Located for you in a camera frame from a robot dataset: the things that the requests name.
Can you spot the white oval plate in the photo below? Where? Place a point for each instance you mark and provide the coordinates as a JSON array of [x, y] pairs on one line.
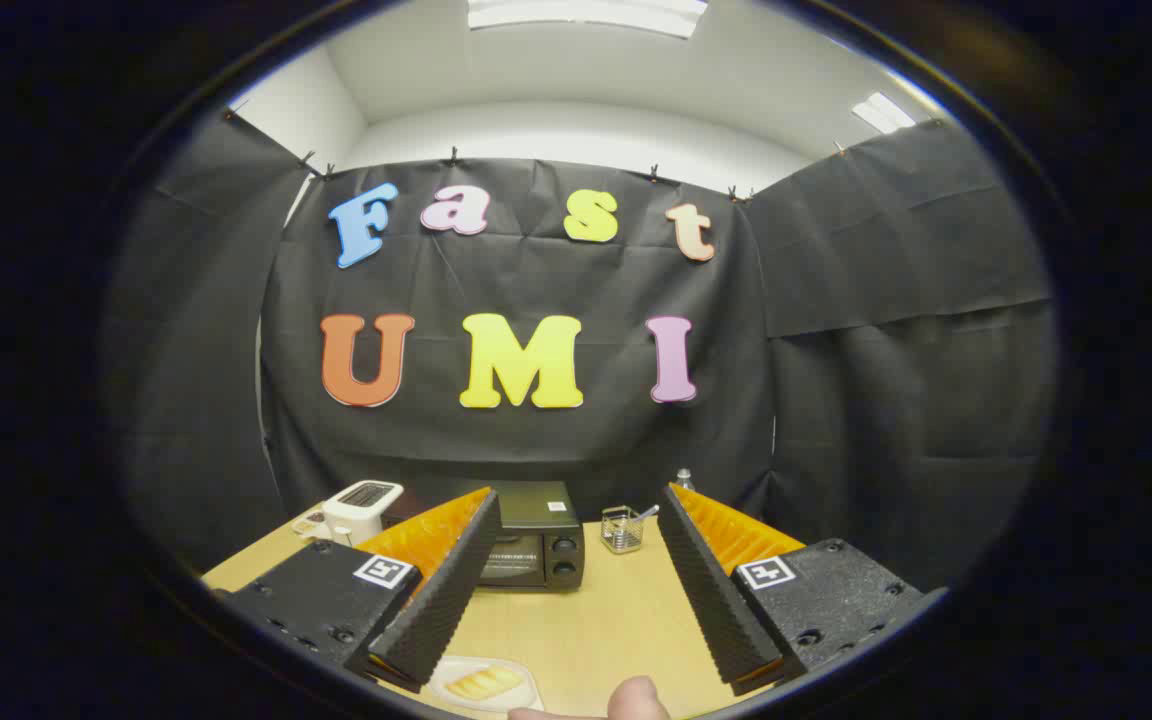
[[526, 690]]

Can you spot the black toaster oven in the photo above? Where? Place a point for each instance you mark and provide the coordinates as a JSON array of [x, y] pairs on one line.
[[536, 510]]

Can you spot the white pop-up toaster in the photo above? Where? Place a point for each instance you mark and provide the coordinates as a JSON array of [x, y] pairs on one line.
[[361, 510]]

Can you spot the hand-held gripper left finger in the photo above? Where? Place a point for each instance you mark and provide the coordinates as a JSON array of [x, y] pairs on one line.
[[446, 590]]

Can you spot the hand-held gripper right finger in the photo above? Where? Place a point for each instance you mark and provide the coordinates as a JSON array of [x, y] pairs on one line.
[[711, 590]]

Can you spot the large ceiling light panel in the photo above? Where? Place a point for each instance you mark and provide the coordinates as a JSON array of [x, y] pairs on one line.
[[586, 14]]

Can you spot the black backdrop cloth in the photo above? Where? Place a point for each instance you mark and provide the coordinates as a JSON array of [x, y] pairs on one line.
[[836, 350]]

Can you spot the small ceiling light panel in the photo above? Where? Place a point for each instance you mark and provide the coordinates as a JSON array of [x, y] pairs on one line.
[[882, 112]]

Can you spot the green label bottle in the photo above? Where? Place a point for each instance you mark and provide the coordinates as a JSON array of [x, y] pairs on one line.
[[684, 481]]

